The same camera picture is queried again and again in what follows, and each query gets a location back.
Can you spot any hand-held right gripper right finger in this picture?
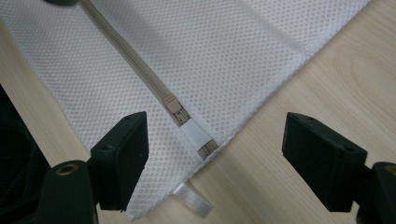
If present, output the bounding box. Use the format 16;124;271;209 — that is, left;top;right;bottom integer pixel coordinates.
281;111;369;214

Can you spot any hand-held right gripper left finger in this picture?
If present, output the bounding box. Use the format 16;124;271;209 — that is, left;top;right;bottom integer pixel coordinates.
89;110;150;213

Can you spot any white mesh laundry bag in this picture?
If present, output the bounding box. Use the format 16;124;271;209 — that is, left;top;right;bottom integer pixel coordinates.
0;0;373;222

